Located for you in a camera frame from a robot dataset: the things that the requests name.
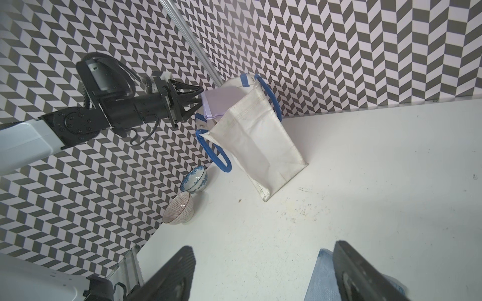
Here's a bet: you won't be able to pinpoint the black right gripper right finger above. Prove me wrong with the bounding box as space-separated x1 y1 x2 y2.
333 240 408 301

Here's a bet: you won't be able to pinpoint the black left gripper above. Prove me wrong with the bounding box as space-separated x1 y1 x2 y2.
75 52 205 137

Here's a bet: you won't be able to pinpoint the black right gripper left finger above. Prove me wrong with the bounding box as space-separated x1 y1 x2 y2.
126 246 196 301

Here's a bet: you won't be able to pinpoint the lilac mesh pouch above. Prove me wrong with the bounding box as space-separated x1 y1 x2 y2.
201 86 251 119

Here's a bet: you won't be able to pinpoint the dark blue pouch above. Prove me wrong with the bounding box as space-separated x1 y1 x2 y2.
305 249 409 300

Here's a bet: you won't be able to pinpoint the white canvas bag blue handles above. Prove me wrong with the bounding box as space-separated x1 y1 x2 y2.
196 73 308 201

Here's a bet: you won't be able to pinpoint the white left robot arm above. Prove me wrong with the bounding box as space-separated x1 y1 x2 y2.
1 52 204 176

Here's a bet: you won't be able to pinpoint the pink glass dish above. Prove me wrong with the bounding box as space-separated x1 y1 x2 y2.
163 191 194 225

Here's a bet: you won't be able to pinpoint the blue patterned ceramic bowl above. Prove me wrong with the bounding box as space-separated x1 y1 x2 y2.
180 166 208 194

